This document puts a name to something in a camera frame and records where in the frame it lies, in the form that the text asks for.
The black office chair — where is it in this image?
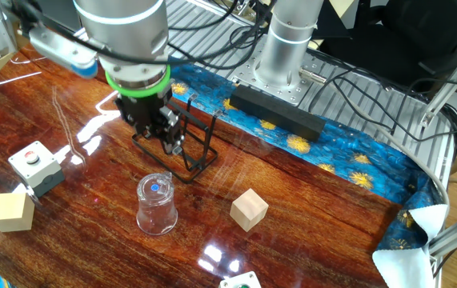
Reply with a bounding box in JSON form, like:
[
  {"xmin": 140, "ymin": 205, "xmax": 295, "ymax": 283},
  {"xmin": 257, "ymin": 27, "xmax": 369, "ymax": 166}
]
[{"xmin": 319, "ymin": 0, "xmax": 457, "ymax": 87}]

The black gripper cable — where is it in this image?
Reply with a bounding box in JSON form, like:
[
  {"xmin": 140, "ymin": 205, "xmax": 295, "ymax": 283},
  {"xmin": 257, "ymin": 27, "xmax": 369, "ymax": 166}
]
[{"xmin": 11, "ymin": 0, "xmax": 277, "ymax": 71}]

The black table cable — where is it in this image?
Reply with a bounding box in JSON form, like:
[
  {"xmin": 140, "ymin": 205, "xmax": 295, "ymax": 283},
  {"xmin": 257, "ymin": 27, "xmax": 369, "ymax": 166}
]
[{"xmin": 307, "ymin": 67, "xmax": 457, "ymax": 143}]

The black foam block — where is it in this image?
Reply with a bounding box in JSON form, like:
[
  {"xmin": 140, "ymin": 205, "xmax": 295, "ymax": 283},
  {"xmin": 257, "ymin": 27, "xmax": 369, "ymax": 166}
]
[{"xmin": 229, "ymin": 83, "xmax": 327, "ymax": 142}]

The red push button box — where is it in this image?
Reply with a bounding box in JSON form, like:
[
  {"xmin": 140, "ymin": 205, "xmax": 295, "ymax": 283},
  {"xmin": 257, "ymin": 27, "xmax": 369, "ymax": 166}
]
[{"xmin": 7, "ymin": 140, "xmax": 66, "ymax": 198}]

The clear glass cup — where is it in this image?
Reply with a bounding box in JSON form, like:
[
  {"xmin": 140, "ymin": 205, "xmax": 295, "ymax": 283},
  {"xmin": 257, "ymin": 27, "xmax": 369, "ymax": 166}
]
[{"xmin": 135, "ymin": 171, "xmax": 179, "ymax": 236}]

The green push button box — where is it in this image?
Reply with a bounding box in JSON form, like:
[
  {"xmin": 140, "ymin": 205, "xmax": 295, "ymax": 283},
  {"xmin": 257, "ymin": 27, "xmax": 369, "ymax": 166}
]
[{"xmin": 218, "ymin": 270, "xmax": 263, "ymax": 288}]

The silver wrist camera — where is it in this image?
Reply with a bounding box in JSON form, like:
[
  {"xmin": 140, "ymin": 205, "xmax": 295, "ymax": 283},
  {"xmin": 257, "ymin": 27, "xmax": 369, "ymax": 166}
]
[{"xmin": 27, "ymin": 26, "xmax": 99, "ymax": 79}]

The black wire cup rack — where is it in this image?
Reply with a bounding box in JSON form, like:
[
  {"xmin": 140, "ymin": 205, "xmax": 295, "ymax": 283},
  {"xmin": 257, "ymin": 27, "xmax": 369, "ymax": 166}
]
[{"xmin": 130, "ymin": 94, "xmax": 223, "ymax": 185}]

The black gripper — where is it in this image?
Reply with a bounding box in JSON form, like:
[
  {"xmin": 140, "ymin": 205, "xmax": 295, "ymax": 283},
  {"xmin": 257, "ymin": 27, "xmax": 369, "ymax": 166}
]
[{"xmin": 114, "ymin": 88, "xmax": 186, "ymax": 157}]

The blue starry painted tablecloth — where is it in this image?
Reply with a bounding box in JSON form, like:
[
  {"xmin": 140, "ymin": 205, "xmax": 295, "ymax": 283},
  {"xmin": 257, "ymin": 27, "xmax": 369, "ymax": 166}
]
[{"xmin": 0, "ymin": 63, "xmax": 451, "ymax": 288}]

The light wooden cube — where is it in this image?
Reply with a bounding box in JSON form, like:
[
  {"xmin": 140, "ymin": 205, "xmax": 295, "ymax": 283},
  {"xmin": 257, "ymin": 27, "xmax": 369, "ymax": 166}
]
[
  {"xmin": 0, "ymin": 192, "xmax": 36, "ymax": 233},
  {"xmin": 229, "ymin": 188, "xmax": 270, "ymax": 233}
]

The glossy wood-grain mat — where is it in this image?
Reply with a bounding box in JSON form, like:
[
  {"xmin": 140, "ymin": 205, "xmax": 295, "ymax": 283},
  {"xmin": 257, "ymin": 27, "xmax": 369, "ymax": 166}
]
[{"xmin": 0, "ymin": 43, "xmax": 403, "ymax": 288}]

